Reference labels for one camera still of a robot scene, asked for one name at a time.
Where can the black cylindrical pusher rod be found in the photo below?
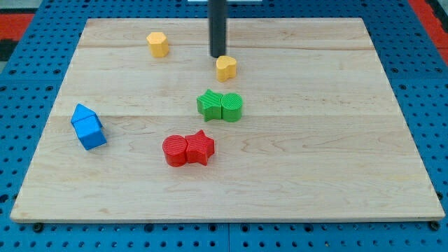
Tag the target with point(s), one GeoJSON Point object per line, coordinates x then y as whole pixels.
{"type": "Point", "coordinates": [217, 17]}

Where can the yellow heart block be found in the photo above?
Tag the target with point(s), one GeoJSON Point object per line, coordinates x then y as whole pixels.
{"type": "Point", "coordinates": [226, 67]}

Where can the yellow hexagon block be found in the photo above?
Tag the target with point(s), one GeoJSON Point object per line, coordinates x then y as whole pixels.
{"type": "Point", "coordinates": [158, 44]}

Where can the green cylinder block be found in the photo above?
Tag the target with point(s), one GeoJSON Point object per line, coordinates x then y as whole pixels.
{"type": "Point", "coordinates": [231, 104]}

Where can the green star block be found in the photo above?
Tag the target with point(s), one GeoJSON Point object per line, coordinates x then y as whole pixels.
{"type": "Point", "coordinates": [209, 105]}

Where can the red star block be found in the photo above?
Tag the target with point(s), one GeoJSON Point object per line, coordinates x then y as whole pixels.
{"type": "Point", "coordinates": [199, 148]}

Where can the red cylinder block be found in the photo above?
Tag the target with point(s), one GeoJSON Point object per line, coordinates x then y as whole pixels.
{"type": "Point", "coordinates": [174, 148]}

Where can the wooden board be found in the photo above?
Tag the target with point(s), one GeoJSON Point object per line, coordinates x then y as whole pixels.
{"type": "Point", "coordinates": [321, 136]}

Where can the blue triangle block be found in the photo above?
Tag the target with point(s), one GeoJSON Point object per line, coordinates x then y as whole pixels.
{"type": "Point", "coordinates": [82, 112]}

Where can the blue cube block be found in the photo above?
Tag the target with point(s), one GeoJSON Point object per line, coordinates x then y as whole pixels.
{"type": "Point", "coordinates": [89, 132]}

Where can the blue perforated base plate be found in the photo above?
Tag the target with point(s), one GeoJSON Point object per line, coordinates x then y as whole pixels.
{"type": "Point", "coordinates": [34, 72]}

